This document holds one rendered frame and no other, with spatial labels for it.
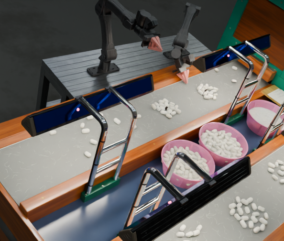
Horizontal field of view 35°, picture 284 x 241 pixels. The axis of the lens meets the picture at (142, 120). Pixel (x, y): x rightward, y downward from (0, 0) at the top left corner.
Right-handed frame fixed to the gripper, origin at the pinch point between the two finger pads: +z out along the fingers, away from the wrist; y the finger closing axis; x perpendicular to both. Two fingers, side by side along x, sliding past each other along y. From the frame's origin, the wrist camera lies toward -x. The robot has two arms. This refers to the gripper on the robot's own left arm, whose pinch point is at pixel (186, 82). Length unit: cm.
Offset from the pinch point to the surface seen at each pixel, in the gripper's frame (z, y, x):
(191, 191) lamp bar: 32, -92, -74
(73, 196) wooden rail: 27, -104, -17
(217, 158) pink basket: 40, -30, -32
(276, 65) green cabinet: 9, 56, -25
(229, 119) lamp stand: 28.1, 4.0, -18.4
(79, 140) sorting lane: 7, -84, -4
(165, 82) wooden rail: -3.8, -12.6, 3.6
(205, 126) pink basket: 25.1, -19.4, -21.1
